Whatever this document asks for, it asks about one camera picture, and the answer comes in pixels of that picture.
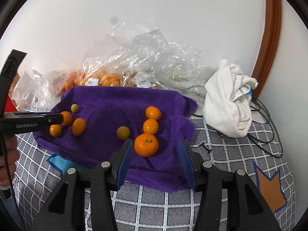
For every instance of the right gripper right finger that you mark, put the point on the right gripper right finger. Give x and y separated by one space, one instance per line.
189 162

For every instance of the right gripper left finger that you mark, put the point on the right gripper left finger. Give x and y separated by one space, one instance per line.
123 163

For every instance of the large orange with stem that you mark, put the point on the large orange with stem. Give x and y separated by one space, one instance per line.
146 145

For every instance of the small orange kumquat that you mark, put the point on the small orange kumquat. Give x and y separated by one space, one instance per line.
153 112
150 126

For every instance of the round orange kumquat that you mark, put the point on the round orange kumquat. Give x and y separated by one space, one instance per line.
55 130

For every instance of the large orange mandarin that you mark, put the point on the large orange mandarin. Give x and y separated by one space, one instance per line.
67 118

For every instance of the oval orange kumquat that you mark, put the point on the oval orange kumquat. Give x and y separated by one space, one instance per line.
79 126

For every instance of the red paper bag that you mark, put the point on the red paper bag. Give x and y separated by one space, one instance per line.
9 105

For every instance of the white plastic bag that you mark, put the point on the white plastic bag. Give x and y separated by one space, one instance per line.
24 94

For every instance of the purple towel tray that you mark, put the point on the purple towel tray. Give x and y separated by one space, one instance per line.
96 121

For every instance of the grey checked tablecloth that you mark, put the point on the grey checked tablecloth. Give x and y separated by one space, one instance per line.
242 183

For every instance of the white crumpled cloth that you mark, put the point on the white crumpled cloth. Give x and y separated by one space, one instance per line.
226 106

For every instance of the blue tissue pack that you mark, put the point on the blue tissue pack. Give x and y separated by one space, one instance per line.
250 93

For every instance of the clear bag of kumquats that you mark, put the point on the clear bag of kumquats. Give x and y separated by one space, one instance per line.
126 55

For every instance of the brown wooden door frame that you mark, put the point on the brown wooden door frame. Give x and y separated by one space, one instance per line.
269 43

